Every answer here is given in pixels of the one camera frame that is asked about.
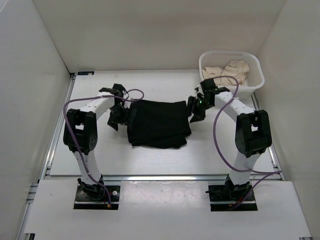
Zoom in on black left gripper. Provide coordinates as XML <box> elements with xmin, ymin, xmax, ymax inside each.
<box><xmin>107</xmin><ymin>104</ymin><xmax>137</xmax><ymax>132</ymax></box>

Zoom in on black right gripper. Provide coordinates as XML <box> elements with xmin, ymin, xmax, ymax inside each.
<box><xmin>182</xmin><ymin>96</ymin><xmax>213</xmax><ymax>124</ymax></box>

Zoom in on black trousers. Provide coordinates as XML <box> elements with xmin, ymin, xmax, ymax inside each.
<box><xmin>127</xmin><ymin>100</ymin><xmax>192</xmax><ymax>149</ymax></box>

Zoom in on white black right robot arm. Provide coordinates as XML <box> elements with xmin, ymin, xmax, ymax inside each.
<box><xmin>187</xmin><ymin>78</ymin><xmax>272</xmax><ymax>200</ymax></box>

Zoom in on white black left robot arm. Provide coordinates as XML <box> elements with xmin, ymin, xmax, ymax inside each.
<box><xmin>63</xmin><ymin>83</ymin><xmax>136</xmax><ymax>203</ymax></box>

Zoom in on beige crumpled garment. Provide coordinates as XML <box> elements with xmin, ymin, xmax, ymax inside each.
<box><xmin>202</xmin><ymin>60</ymin><xmax>250</xmax><ymax>87</ymax></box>

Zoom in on dark label sticker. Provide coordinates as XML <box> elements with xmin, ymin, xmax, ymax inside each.
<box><xmin>77</xmin><ymin>71</ymin><xmax>95</xmax><ymax>76</ymax></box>

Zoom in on white plastic basket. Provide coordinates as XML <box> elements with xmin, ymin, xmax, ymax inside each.
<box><xmin>198</xmin><ymin>50</ymin><xmax>265</xmax><ymax>100</ymax></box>

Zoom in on aluminium front rail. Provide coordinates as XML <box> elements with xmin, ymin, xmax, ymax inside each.
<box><xmin>103</xmin><ymin>174</ymin><xmax>227</xmax><ymax>182</ymax></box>

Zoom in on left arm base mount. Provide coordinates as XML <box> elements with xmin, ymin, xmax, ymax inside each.
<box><xmin>73</xmin><ymin>178</ymin><xmax>121</xmax><ymax>210</ymax></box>

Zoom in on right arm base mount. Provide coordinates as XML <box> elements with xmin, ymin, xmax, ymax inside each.
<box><xmin>205</xmin><ymin>175</ymin><xmax>258</xmax><ymax>212</ymax></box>

